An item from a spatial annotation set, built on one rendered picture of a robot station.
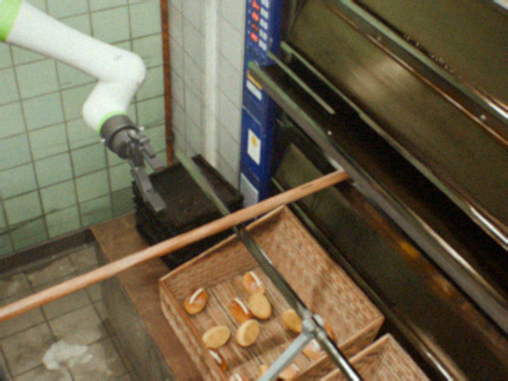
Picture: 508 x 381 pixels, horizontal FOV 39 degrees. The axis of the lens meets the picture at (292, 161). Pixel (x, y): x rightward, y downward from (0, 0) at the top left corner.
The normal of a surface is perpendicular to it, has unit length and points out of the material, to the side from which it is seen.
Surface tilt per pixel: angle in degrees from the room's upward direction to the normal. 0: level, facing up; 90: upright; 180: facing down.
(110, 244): 0
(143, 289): 0
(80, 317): 0
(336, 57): 70
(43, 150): 90
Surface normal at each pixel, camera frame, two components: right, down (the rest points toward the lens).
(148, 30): 0.54, 0.57
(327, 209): -0.76, 0.01
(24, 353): 0.07, -0.77
